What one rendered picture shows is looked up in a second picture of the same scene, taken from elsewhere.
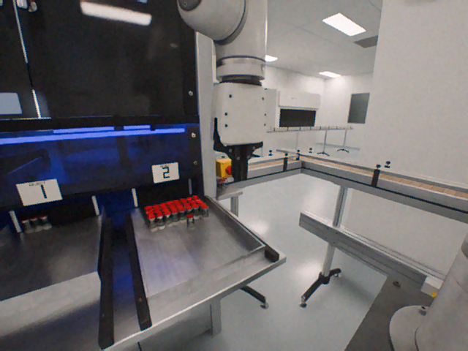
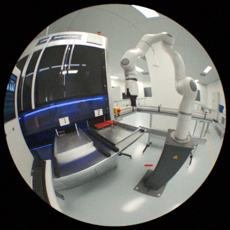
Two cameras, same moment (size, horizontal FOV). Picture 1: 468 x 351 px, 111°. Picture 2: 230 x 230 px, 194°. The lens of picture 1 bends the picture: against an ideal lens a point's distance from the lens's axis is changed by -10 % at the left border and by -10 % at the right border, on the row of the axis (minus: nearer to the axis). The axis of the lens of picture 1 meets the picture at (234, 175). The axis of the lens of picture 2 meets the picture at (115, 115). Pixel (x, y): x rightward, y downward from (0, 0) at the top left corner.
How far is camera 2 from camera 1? 22 cm
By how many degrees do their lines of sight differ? 9
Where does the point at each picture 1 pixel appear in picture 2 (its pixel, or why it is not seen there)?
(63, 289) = (84, 147)
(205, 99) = (109, 87)
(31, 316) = (79, 154)
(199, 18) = (127, 66)
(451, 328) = (179, 127)
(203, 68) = (108, 78)
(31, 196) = (62, 123)
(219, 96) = (129, 83)
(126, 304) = (106, 148)
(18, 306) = (74, 151)
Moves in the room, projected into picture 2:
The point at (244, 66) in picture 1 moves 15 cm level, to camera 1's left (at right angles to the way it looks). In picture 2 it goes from (134, 76) to (109, 75)
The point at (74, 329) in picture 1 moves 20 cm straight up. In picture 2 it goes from (95, 155) to (85, 118)
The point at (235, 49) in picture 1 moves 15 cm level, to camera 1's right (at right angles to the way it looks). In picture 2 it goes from (131, 72) to (151, 75)
